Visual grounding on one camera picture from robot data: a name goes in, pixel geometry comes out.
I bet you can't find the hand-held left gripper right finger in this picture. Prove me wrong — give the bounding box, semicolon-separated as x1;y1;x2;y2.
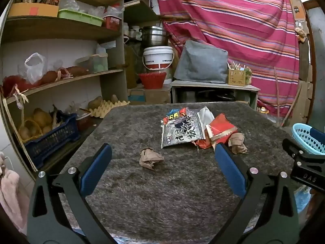
214;143;300;244

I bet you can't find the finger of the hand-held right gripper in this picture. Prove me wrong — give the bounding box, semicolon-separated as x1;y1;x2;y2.
308;128;325;150
282;138;325;162

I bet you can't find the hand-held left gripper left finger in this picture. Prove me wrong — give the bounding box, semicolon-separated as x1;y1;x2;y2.
27;143;120;244

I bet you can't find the light blue plastic basket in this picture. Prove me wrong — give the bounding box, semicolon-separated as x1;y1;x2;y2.
291;123;325;155

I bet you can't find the brown paper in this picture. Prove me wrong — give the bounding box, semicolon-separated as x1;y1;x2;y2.
139;148;165;170
228;132;248;155

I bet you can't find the red paper wrapper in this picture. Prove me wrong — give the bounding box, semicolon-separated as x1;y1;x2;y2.
195;113;239;150

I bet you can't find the black and white snack packet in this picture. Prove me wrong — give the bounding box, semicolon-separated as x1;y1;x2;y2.
161;116;205;148

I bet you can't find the red and yellow snack packet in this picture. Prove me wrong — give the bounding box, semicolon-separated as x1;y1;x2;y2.
163;107;190;125

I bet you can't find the brown plastic tub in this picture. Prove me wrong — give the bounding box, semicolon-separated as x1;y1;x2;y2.
76;112;93;130

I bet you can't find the blue plastic crate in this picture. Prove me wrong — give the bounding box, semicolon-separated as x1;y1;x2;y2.
24;110;81;169

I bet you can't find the cardboard egg tray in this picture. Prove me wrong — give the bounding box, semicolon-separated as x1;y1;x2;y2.
88;100;130;119

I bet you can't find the large potato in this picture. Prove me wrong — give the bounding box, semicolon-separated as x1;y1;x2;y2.
88;96;103;109

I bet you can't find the yellow mesh bag of potatoes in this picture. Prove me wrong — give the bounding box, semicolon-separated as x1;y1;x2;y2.
18;108;54;143

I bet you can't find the pink towel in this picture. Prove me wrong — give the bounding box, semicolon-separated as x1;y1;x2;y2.
0;152;29;234

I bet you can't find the bamboo utensil holder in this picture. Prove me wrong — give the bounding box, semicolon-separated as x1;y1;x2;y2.
228;69;246;86

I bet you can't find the long sweet potato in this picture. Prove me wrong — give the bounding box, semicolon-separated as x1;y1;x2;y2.
57;66;89;78

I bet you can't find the short sweet potato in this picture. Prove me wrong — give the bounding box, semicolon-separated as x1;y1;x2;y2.
41;71;58;84

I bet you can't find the clear plastic container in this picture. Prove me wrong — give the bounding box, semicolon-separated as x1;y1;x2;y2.
76;54;109;73

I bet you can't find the yellow plastic jug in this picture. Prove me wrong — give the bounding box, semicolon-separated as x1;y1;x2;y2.
124;43;139;89

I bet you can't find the grey cushion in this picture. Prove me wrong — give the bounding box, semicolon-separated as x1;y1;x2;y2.
173;40;229;84

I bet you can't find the red mesh bag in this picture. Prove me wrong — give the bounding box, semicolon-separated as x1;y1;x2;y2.
2;75;28;98

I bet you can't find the white plastic bag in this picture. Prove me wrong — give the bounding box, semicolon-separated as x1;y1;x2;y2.
24;52;48;85

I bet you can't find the white plastic bucket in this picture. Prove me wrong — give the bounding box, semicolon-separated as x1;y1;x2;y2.
142;46;175;85

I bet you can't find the red striped curtain cloth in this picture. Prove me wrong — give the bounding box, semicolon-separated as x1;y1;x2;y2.
155;0;301;117

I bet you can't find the steel pot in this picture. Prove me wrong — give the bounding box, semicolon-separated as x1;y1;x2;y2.
139;26;170;48

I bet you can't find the wooden shelf unit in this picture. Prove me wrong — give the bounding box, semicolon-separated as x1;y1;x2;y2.
0;0;163;173

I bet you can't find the small red plastic basket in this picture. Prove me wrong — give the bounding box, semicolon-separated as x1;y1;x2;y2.
103;15;122;29

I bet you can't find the green plastic tray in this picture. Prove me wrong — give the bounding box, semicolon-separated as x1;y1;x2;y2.
58;9;104;27

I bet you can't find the yellow cardboard box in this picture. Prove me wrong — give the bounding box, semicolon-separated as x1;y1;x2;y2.
9;2;59;18

